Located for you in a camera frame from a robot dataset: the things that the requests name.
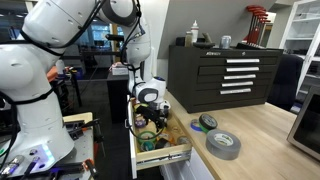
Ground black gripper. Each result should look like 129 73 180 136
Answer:
141 103 168 133

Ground black tape roll white core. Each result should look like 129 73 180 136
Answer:
154 137 173 150

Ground purple tape roll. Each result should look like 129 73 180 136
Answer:
133 116 147 130

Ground large green tape roll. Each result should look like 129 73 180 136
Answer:
136 130 158 146

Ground clear tape roll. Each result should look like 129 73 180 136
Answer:
176 135 192 146

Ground open wooden drawer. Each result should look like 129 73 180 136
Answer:
125 95 194 180

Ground blue tape roll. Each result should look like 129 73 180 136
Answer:
190 118 203 133

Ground green tape roll thin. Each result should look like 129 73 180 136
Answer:
199 123 211 134

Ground white drawer cabinet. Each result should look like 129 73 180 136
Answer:
159 149 216 180

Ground black metal tool chest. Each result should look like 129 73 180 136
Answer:
167 44 284 114

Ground black clamp orange tip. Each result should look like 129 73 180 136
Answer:
63 118 101 142

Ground small glass jar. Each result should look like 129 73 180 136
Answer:
184 31 194 48

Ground white squeeze bottle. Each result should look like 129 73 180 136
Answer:
190 19 200 44

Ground silver metal can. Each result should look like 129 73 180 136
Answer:
219 35 233 50

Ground black office chair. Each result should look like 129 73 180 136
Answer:
266 53 305 112

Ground white shelving unit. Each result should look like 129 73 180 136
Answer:
279 0 320 101

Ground large grey duct tape roll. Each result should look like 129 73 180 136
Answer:
205 129 242 161

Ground red T-handle hex keys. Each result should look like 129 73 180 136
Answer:
243 4 272 46

